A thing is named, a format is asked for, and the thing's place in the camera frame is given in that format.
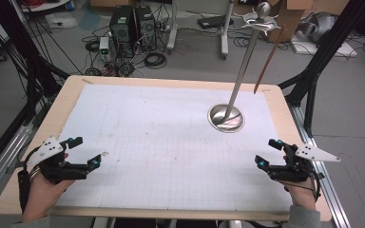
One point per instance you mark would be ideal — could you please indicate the black computer tower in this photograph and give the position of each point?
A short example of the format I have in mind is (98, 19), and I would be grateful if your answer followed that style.
(146, 27)
(122, 28)

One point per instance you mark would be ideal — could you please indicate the white foam board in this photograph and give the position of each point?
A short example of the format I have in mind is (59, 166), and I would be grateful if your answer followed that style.
(323, 49)

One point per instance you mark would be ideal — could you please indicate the grey vacuum cleaner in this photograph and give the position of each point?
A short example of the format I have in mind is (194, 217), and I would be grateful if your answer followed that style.
(318, 27)

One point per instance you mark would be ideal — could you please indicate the metal utensil stand with hooks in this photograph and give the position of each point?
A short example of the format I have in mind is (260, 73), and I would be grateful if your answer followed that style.
(226, 118)

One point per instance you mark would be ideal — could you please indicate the white stand leg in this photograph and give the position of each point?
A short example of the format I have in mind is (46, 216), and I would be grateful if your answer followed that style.
(225, 34)
(172, 34)

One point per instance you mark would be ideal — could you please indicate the small grey power supply box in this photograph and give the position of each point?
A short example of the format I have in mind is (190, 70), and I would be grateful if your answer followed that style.
(104, 47)

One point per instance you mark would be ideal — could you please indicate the person's right hand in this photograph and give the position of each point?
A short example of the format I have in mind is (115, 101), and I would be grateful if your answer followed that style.
(301, 194)

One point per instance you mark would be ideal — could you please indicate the white grid mat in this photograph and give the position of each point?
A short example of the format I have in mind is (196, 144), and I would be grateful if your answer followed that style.
(171, 101)

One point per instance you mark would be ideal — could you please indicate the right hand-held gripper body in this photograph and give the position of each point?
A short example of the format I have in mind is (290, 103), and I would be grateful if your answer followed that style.
(293, 171)

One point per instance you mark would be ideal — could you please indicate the wooden rice spatula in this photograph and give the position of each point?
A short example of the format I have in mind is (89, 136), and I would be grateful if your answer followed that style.
(267, 63)

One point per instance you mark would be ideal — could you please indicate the open cardboard box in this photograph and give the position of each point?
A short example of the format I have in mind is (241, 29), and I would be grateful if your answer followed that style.
(293, 19)

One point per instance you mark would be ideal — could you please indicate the black frame post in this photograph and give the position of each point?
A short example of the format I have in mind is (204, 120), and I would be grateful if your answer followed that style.
(333, 41)
(19, 47)

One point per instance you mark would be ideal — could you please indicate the person's left hand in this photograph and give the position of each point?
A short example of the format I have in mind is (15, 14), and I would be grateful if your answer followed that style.
(42, 196)

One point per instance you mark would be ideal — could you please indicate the flat black box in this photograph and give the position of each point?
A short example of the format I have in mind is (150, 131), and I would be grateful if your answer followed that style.
(214, 21)

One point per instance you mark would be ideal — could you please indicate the white round table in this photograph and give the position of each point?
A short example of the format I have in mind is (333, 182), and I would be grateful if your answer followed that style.
(44, 5)

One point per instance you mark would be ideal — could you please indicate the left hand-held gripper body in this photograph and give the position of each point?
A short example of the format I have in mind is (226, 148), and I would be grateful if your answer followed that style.
(49, 150)

